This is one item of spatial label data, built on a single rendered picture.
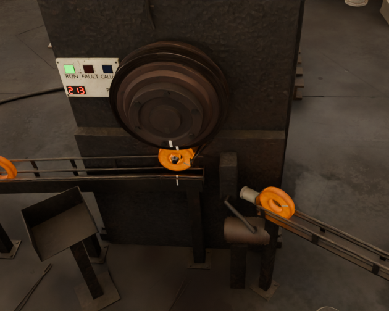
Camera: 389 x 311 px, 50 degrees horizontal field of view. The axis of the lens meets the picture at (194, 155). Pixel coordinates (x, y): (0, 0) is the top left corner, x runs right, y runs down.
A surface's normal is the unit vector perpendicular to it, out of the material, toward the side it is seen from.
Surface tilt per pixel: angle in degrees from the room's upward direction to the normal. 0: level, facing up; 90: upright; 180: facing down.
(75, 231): 5
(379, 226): 0
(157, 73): 27
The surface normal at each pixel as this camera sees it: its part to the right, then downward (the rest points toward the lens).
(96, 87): -0.09, 0.69
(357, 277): -0.05, -0.73
